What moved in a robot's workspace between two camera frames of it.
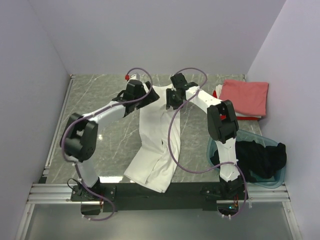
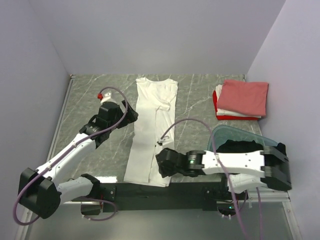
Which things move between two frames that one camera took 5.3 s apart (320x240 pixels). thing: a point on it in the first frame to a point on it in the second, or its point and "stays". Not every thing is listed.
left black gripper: (152, 97) to (128, 117)
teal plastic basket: (272, 182) stays
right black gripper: (169, 102) to (165, 172)
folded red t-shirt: (223, 117) stays
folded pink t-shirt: (248, 97) stays
